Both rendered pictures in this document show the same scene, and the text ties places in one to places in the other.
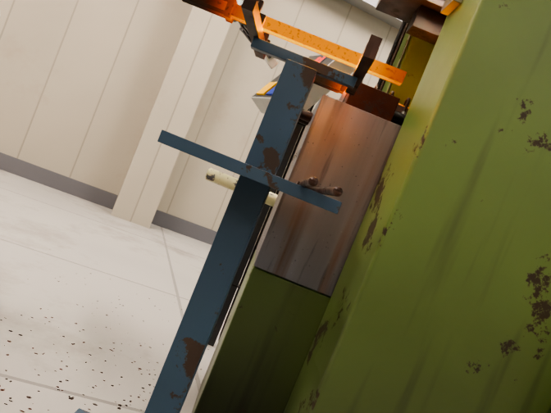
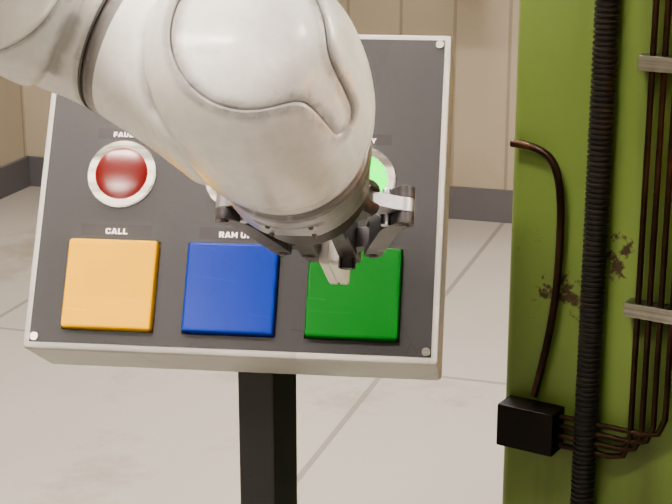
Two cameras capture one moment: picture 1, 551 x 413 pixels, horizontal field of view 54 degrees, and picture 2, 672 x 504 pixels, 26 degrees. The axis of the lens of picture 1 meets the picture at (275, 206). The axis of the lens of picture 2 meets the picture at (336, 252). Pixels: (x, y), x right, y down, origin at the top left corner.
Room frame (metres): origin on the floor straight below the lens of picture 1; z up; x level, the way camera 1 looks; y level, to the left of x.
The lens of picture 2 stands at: (1.36, 1.05, 1.36)
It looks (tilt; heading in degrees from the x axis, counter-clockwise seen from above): 16 degrees down; 304
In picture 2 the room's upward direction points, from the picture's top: straight up
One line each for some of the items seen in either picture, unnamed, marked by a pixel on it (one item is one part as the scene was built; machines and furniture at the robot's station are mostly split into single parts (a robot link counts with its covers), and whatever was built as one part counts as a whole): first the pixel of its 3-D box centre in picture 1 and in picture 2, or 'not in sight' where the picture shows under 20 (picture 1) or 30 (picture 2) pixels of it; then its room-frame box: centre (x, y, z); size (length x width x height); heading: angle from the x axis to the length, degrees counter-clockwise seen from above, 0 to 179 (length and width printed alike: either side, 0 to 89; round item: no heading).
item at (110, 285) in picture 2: (267, 89); (111, 285); (2.14, 0.20, 1.01); 0.07 x 0.05 x 0.07; 27
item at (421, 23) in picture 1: (462, 39); not in sight; (1.53, -0.31, 1.24); 0.30 x 0.07 x 0.06; 92
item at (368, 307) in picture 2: not in sight; (354, 294); (1.96, 0.11, 1.01); 0.07 x 0.05 x 0.07; 27
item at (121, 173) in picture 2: not in sight; (121, 173); (2.16, 0.16, 1.09); 0.05 x 0.03 x 0.04; 2
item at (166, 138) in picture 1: (257, 175); not in sight; (1.04, 0.05, 0.67); 0.40 x 0.30 x 0.02; 179
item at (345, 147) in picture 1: (379, 219); not in sight; (1.50, -0.28, 0.69); 0.56 x 0.38 x 0.45; 92
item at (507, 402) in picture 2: not in sight; (530, 425); (1.94, -0.17, 0.80); 0.06 x 0.03 x 0.04; 2
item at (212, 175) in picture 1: (266, 197); not in sight; (1.89, 0.04, 0.62); 0.44 x 0.05 x 0.05; 92
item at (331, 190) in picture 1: (311, 187); not in sight; (0.92, -0.04, 0.69); 0.60 x 0.04 x 0.01; 0
